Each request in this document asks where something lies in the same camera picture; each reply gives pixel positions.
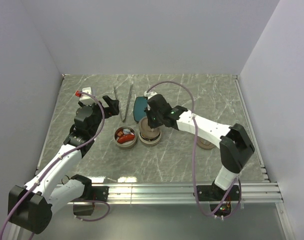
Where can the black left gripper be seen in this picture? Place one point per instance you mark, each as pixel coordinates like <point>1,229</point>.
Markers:
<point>112,109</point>

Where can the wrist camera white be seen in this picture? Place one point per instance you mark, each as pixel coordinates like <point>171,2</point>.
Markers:
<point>84,97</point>
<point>149,94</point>

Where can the small white rice bowl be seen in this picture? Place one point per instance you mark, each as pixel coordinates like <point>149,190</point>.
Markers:
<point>126,131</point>

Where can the aluminium mounting rail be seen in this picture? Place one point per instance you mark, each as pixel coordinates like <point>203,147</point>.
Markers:
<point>181,193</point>

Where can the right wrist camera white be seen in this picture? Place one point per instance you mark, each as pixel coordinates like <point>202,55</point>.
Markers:
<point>149,94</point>

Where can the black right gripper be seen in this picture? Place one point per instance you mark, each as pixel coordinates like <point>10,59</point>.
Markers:
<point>148,111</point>

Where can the metal food tongs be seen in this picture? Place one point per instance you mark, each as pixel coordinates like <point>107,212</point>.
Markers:
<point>123,116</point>

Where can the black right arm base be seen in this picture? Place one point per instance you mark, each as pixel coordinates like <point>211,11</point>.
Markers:
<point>212,193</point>

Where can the teal square plate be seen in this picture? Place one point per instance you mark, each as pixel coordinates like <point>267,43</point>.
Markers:
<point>139,108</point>

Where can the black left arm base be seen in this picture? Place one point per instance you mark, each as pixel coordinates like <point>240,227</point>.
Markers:
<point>99,193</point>

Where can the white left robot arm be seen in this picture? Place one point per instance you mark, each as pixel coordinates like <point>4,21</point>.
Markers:
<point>32,206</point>

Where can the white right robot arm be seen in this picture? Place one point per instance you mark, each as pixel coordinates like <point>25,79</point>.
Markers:
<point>235,145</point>

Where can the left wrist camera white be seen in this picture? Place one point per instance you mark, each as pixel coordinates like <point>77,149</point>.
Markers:
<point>84,97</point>

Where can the red sausage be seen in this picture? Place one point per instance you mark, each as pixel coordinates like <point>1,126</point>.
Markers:
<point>125,138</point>

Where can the right steel lunch container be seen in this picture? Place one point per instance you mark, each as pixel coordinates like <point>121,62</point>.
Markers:
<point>149,141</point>

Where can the beige lid with handle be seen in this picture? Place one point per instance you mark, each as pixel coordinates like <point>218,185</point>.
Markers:
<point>146,132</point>

